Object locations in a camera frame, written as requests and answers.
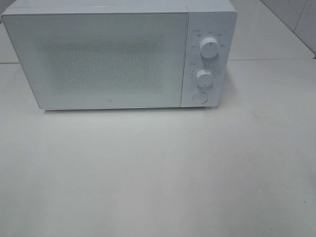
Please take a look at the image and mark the round white door release button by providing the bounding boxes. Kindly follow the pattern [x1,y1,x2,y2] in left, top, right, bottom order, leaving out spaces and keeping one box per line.
[193,92,208,104]

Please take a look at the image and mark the white microwave knob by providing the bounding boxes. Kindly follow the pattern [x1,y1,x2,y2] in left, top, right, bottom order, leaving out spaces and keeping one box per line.
[196,69,214,87]
[198,36,220,59]

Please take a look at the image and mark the white microwave door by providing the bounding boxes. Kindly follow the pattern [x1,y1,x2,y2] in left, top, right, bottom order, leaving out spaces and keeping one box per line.
[3,13,187,110]

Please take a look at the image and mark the white microwave oven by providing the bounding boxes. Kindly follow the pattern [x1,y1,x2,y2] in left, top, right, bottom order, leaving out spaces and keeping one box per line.
[1,0,237,109]

